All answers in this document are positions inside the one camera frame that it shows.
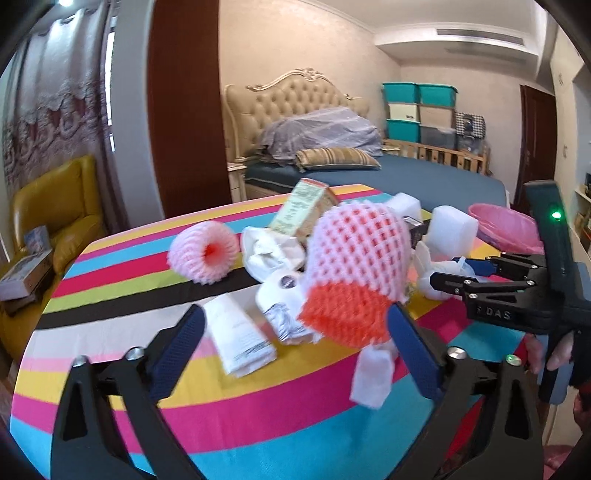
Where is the white bedside table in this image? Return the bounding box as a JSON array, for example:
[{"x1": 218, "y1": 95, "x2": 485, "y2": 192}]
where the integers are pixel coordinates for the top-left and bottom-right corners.
[{"x1": 226, "y1": 162, "x2": 247, "y2": 203}]

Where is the beige storage box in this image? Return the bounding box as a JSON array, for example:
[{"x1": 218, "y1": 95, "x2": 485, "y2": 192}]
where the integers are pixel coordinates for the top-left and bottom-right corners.
[{"x1": 418, "y1": 104, "x2": 456, "y2": 129}]

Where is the small pink foam fruit net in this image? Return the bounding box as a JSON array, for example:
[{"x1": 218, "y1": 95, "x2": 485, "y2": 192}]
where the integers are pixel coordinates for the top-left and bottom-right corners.
[{"x1": 167, "y1": 221, "x2": 240, "y2": 285}]

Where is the small book on armchair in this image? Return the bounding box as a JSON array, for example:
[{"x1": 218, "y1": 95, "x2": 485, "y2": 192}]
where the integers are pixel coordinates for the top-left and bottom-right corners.
[{"x1": 24, "y1": 225, "x2": 52, "y2": 255}]

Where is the pink trash bin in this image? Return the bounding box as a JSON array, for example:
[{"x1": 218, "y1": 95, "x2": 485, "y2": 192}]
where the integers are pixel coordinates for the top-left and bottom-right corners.
[{"x1": 468, "y1": 203, "x2": 544, "y2": 254}]

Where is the dark wooden wardrobe panel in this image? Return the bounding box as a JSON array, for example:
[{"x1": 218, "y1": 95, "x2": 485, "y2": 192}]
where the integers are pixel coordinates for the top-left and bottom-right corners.
[{"x1": 147, "y1": 1, "x2": 231, "y2": 218}]

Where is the white paper packet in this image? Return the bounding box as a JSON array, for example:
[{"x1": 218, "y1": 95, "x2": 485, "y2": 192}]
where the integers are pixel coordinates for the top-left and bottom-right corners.
[{"x1": 204, "y1": 294, "x2": 277, "y2": 378}]

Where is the houndstooth bag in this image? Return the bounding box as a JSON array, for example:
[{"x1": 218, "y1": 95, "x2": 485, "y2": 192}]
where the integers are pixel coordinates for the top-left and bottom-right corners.
[{"x1": 455, "y1": 112, "x2": 486, "y2": 139}]

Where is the white tissue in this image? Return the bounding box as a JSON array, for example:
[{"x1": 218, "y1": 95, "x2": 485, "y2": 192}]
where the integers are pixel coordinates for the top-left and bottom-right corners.
[{"x1": 413, "y1": 241, "x2": 476, "y2": 301}]

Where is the flat box on armchair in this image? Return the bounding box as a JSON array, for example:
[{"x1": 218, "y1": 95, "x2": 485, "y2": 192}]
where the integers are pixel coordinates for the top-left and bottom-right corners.
[{"x1": 0, "y1": 250, "x2": 53, "y2": 301}]

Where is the white foam block right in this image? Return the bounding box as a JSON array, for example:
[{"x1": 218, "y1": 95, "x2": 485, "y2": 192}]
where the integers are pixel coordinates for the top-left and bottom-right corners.
[{"x1": 423, "y1": 205, "x2": 479, "y2": 259}]

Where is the yellow leather armchair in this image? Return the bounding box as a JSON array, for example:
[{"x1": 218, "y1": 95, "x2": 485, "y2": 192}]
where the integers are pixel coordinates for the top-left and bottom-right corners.
[{"x1": 1, "y1": 155, "x2": 107, "y2": 363}]

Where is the white foam scrap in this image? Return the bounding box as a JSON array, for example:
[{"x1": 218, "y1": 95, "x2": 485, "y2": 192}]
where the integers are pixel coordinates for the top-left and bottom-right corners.
[{"x1": 349, "y1": 340, "x2": 399, "y2": 410}]

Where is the person's right hand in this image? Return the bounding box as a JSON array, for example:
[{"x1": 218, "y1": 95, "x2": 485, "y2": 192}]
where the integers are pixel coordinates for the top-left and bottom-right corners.
[{"x1": 524, "y1": 332, "x2": 574, "y2": 374}]

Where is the white crumpled paper bag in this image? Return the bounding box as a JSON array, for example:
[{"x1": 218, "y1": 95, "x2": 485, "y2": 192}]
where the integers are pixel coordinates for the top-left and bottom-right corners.
[{"x1": 240, "y1": 226, "x2": 307, "y2": 283}]

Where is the white foam block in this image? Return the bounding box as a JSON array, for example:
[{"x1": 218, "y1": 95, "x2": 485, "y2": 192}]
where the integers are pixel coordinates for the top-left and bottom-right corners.
[
  {"x1": 385, "y1": 192, "x2": 423, "y2": 222},
  {"x1": 423, "y1": 205, "x2": 479, "y2": 259}
]

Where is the bed with blue sheet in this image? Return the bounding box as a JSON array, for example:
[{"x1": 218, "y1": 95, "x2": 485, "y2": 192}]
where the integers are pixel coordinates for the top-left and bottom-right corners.
[{"x1": 245, "y1": 155, "x2": 507, "y2": 212}]

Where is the lace patterned curtain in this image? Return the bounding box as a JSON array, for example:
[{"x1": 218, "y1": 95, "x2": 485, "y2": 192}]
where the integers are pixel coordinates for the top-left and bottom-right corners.
[{"x1": 1, "y1": 1, "x2": 126, "y2": 232}]

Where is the grey striped pillow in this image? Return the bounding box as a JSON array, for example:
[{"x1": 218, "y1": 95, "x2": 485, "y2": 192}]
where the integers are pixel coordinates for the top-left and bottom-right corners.
[{"x1": 257, "y1": 107, "x2": 382, "y2": 162}]

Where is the teal storage bin lower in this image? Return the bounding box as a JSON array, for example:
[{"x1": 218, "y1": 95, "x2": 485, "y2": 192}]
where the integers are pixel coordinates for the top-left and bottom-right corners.
[{"x1": 386, "y1": 119, "x2": 421, "y2": 143}]

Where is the brown striped cushion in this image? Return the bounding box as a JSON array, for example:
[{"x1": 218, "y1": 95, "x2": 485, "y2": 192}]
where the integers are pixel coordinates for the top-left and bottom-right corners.
[{"x1": 295, "y1": 147, "x2": 382, "y2": 171}]

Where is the grey storage bin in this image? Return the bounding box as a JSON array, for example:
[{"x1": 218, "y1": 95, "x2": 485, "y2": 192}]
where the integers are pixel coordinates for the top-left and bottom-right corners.
[{"x1": 420, "y1": 124, "x2": 457, "y2": 150}]

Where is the teal storage bin right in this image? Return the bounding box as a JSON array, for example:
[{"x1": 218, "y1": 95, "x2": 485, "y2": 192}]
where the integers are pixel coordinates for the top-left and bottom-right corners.
[{"x1": 418, "y1": 83, "x2": 458, "y2": 109}]

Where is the teal storage bin left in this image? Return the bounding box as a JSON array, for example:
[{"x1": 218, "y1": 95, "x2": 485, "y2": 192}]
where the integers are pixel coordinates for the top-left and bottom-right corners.
[{"x1": 383, "y1": 82, "x2": 420, "y2": 104}]

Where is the teal storage bin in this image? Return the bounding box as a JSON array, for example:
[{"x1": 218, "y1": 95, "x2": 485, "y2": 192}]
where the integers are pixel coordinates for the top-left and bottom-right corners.
[
  {"x1": 386, "y1": 119, "x2": 421, "y2": 143},
  {"x1": 383, "y1": 82, "x2": 420, "y2": 104},
  {"x1": 418, "y1": 83, "x2": 458, "y2": 109}
]

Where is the white storage box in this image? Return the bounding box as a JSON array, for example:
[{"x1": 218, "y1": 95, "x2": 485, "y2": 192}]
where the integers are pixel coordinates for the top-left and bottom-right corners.
[{"x1": 388, "y1": 103, "x2": 420, "y2": 122}]

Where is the black product box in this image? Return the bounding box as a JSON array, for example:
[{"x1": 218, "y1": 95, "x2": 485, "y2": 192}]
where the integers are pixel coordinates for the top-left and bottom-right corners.
[{"x1": 403, "y1": 216, "x2": 430, "y2": 249}]

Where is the beige tufted headboard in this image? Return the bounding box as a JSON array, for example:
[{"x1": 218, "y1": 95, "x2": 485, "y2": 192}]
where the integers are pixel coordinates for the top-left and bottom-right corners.
[{"x1": 221, "y1": 68, "x2": 370, "y2": 163}]

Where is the wooden crib rail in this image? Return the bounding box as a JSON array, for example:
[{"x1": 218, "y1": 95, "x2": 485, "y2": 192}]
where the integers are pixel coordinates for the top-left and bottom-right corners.
[{"x1": 382, "y1": 139, "x2": 492, "y2": 176}]

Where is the beige orange cardboard box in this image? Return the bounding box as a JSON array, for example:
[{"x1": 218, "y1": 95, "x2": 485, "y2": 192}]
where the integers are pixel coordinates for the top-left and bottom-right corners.
[{"x1": 269, "y1": 178, "x2": 339, "y2": 246}]

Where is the large pink foam fruit net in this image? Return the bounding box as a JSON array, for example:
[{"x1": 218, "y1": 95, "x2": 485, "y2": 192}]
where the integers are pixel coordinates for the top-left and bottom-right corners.
[{"x1": 298, "y1": 201, "x2": 412, "y2": 349}]

